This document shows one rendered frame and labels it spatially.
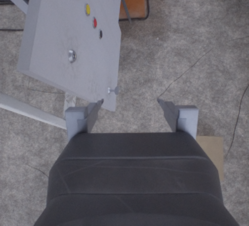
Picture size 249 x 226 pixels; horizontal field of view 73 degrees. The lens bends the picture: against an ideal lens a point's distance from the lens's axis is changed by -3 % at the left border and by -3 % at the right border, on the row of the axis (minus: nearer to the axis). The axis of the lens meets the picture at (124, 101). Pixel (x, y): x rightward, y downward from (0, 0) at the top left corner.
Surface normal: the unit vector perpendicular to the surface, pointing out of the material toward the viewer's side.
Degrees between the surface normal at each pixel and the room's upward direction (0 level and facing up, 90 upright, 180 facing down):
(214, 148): 0
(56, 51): 90
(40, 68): 90
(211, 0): 0
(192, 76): 0
